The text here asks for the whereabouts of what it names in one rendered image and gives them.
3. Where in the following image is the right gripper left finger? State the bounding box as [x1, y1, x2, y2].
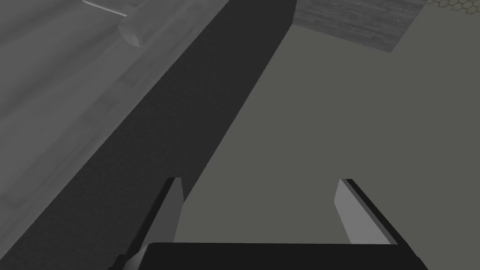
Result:
[125, 178, 184, 260]

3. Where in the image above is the grey cylindrical handle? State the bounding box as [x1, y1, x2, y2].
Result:
[118, 0, 195, 48]

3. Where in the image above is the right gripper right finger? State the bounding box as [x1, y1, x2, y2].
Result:
[333, 179, 398, 245]

